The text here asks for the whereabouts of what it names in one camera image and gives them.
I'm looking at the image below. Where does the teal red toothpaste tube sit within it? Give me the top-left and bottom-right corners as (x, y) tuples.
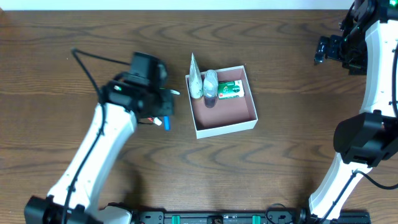
(138, 117), (163, 126)

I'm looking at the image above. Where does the blue disposable razor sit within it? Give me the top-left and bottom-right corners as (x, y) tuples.
(164, 116), (170, 131)

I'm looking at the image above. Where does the white cosmetic tube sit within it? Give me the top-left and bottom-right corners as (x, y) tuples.
(188, 54), (203, 99)

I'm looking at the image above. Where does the clear bottle dark cap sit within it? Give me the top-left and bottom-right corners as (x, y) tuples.
(203, 70), (218, 108)

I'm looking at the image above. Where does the green soap packet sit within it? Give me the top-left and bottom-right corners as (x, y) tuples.
(218, 80), (244, 100)

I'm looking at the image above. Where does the white cardboard box pink inside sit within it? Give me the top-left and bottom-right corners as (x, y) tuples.
(188, 65), (258, 139)

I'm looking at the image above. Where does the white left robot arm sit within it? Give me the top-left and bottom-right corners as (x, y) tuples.
(24, 52), (174, 223)

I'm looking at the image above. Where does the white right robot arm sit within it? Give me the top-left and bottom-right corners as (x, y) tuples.
(296, 0), (397, 223)

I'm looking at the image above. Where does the green white toothbrush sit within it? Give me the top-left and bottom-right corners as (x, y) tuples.
(160, 88), (180, 95)

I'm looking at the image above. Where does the black mounting rail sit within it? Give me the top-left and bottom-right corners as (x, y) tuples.
(105, 203), (371, 224)

